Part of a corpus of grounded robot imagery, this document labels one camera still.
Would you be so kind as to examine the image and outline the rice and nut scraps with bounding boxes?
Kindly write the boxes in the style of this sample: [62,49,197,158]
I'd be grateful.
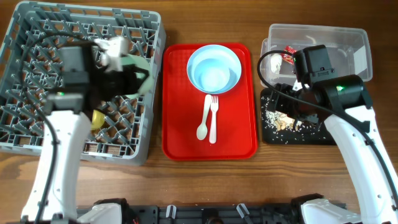
[261,96,320,137]

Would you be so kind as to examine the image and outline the yellow plastic cup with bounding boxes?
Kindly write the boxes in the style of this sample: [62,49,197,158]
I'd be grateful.
[91,110,105,130]

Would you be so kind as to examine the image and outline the light green bowl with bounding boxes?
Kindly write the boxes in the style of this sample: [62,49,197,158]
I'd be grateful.
[121,54,155,99]

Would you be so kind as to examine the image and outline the red snack wrapper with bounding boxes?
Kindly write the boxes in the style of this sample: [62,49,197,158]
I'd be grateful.
[282,45,296,65]

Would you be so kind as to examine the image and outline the light blue plate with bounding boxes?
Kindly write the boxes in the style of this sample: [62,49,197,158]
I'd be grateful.
[186,44,243,95]

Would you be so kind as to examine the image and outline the light blue bowl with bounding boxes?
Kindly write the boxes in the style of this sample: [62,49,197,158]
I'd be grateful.
[188,46,242,93]

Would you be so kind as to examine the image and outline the white tissue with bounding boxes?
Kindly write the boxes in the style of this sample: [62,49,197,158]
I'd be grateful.
[270,54,283,74]

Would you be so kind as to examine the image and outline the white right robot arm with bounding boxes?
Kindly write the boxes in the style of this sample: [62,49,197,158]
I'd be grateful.
[270,45,397,223]

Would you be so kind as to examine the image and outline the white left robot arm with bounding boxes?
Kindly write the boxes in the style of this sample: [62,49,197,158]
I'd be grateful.
[21,42,154,223]

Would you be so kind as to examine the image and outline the black waste tray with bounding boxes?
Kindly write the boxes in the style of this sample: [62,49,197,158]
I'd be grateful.
[261,88,336,145]

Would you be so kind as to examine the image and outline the grey plastic dishwasher rack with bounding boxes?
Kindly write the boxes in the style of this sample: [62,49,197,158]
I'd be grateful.
[1,1,166,166]

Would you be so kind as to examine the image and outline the clear plastic bin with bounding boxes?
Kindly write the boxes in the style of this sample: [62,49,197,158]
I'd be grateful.
[260,24,373,85]

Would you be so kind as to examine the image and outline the red plastic tray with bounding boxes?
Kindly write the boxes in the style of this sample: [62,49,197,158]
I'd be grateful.
[162,43,257,161]

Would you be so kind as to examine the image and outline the white plastic fork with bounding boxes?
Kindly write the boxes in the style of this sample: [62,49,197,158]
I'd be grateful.
[209,96,219,144]

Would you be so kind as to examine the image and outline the white plastic spoon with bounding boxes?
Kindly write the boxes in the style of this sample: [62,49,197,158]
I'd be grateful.
[197,95,212,140]

